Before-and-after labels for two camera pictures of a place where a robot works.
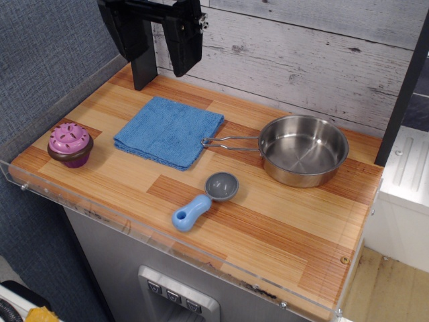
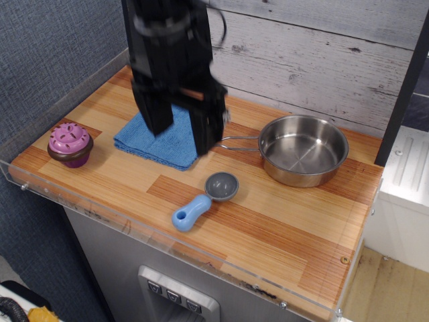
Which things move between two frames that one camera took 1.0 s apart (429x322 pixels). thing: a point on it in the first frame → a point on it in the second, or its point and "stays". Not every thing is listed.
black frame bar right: x=405 y=95 stays
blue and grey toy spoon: x=218 y=186 stays
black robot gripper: x=186 y=12 → x=169 y=43
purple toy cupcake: x=70 y=143 stays
